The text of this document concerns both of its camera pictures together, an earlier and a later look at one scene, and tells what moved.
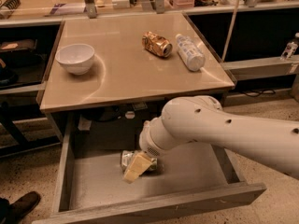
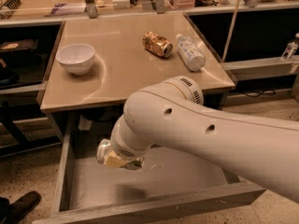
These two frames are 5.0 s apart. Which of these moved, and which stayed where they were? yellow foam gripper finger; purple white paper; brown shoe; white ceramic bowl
Moved: yellow foam gripper finger
Stayed: brown shoe; white ceramic bowl; purple white paper
